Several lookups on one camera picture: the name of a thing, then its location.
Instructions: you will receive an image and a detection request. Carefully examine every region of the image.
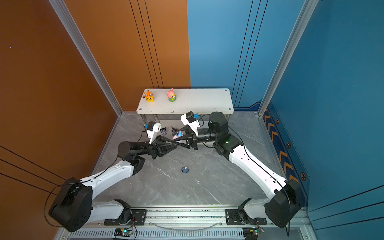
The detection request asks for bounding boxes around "black purple kuromi figure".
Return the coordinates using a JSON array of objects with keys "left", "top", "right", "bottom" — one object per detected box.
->
[{"left": 160, "top": 127, "right": 168, "bottom": 136}]

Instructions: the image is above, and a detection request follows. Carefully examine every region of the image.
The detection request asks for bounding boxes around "aluminium corner post left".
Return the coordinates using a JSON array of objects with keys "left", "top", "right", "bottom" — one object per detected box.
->
[{"left": 49, "top": 0, "right": 123, "bottom": 117}]

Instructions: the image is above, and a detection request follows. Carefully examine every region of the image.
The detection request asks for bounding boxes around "circuit board right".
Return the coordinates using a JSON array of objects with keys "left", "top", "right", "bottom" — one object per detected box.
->
[{"left": 242, "top": 227, "right": 265, "bottom": 240}]

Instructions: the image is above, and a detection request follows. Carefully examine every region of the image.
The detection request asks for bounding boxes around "aluminium corner post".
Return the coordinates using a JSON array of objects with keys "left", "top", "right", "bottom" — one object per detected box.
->
[
  {"left": 49, "top": 0, "right": 123, "bottom": 117},
  {"left": 258, "top": 0, "right": 319, "bottom": 117}
]

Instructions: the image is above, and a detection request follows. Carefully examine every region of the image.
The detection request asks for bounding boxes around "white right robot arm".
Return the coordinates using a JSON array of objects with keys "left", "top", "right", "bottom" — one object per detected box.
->
[{"left": 178, "top": 112, "right": 303, "bottom": 229}]

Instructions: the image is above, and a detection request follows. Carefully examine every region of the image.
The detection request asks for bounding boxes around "pink pig toy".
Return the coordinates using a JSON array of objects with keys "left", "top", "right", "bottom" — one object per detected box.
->
[{"left": 167, "top": 89, "right": 177, "bottom": 102}]

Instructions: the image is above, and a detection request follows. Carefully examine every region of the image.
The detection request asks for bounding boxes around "green circuit board left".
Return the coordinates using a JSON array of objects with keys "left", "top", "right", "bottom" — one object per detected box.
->
[{"left": 114, "top": 228, "right": 134, "bottom": 239}]

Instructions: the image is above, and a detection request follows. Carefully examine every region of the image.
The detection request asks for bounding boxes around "white two-tier metal shelf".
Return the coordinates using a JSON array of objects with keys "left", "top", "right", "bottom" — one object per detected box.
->
[{"left": 137, "top": 89, "right": 234, "bottom": 139}]

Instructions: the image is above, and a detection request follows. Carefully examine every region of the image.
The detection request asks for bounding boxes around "grey donkey toy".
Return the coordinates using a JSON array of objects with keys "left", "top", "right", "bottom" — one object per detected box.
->
[{"left": 181, "top": 166, "right": 190, "bottom": 174}]

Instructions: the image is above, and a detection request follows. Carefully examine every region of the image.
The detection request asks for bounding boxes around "aluminium corner post right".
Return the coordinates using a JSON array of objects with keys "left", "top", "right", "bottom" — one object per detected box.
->
[{"left": 258, "top": 0, "right": 319, "bottom": 117}]

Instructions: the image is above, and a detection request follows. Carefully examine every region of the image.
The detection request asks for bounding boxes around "blue small toy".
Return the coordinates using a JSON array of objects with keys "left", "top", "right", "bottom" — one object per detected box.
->
[{"left": 173, "top": 132, "right": 183, "bottom": 140}]

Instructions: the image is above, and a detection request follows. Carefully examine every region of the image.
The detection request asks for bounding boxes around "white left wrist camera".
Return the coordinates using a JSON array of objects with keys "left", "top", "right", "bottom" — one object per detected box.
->
[{"left": 144, "top": 122, "right": 161, "bottom": 145}]

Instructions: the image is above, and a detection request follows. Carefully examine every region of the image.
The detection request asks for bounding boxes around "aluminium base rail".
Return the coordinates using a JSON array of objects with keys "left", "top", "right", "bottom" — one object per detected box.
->
[{"left": 55, "top": 206, "right": 317, "bottom": 240}]

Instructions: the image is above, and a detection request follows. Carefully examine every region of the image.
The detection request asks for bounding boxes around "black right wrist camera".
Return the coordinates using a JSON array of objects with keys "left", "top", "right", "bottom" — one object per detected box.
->
[{"left": 181, "top": 111, "right": 201, "bottom": 136}]

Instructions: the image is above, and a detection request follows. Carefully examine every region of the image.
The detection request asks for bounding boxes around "orange fox toy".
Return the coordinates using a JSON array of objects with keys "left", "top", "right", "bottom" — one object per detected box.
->
[{"left": 144, "top": 90, "right": 155, "bottom": 102}]

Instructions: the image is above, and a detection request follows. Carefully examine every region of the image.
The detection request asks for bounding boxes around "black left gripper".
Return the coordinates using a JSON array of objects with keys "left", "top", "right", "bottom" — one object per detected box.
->
[{"left": 135, "top": 138, "right": 177, "bottom": 164}]

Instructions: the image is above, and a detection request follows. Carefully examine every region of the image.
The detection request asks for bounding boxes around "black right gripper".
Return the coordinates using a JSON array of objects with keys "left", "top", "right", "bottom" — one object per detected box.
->
[{"left": 173, "top": 125, "right": 221, "bottom": 152}]

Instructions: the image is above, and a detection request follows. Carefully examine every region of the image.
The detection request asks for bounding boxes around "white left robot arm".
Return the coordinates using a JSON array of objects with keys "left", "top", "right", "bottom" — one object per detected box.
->
[{"left": 48, "top": 137, "right": 178, "bottom": 232}]

